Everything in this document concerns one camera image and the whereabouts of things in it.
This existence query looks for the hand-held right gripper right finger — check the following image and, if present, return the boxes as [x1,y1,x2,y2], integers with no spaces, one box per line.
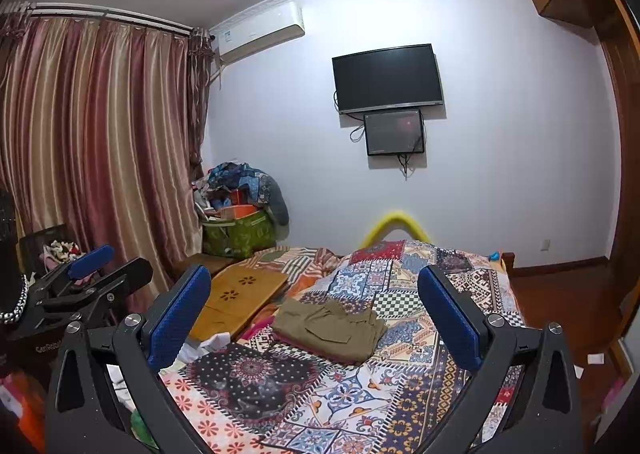
[417,265,586,454]

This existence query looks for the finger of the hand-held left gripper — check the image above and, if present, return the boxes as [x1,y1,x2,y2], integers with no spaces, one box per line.
[37,244,116,296]
[42,258,153,316]

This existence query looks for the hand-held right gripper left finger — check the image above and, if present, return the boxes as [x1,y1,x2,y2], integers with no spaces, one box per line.
[45,264,213,454]

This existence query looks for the khaki pants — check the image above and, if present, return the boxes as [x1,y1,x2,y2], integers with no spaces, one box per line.
[272,298,389,364]

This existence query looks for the white crumpled cloth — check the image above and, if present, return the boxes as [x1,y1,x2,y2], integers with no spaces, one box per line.
[181,331,229,366]

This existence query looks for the dark basket with clutter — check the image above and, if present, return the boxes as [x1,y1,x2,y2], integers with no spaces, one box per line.
[19,224,83,282]

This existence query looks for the wooden lap desk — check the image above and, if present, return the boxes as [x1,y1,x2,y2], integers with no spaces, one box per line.
[187,264,290,342]

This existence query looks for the orange bag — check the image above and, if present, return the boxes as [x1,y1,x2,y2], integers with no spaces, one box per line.
[0,369,47,454]

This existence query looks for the patchwork printed bedsheet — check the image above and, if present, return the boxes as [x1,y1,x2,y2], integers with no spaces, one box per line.
[160,239,528,454]

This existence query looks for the green bag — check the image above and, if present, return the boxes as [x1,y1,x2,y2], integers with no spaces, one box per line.
[201,209,277,260]

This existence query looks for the yellow foam tube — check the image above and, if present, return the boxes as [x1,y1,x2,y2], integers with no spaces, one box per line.
[361,211,433,247]

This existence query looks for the striped pink curtain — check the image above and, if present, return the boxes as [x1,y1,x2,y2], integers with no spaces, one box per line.
[0,1,216,330]

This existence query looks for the striped orange blanket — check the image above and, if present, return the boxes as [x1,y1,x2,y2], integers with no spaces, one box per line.
[250,246,346,297]

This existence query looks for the pile of clothes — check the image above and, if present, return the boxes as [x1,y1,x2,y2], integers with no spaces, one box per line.
[192,162,290,227]

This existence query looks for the small black monitor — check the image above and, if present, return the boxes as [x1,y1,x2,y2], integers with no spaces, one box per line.
[364,109,426,157]

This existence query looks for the curtain rod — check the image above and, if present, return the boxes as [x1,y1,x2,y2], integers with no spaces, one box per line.
[0,1,211,37]

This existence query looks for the brown wooden door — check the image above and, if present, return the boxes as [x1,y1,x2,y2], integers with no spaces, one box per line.
[585,0,640,350]

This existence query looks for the white air conditioner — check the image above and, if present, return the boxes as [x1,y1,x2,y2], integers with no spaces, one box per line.
[209,1,306,66]

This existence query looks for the black wall television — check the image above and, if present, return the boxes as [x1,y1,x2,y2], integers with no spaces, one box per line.
[332,44,445,115]

